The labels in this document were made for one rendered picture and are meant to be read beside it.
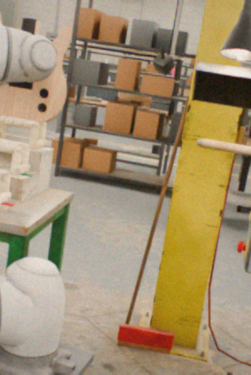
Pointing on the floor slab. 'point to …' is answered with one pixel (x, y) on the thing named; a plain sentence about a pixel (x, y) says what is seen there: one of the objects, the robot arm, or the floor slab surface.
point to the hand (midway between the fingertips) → (21, 74)
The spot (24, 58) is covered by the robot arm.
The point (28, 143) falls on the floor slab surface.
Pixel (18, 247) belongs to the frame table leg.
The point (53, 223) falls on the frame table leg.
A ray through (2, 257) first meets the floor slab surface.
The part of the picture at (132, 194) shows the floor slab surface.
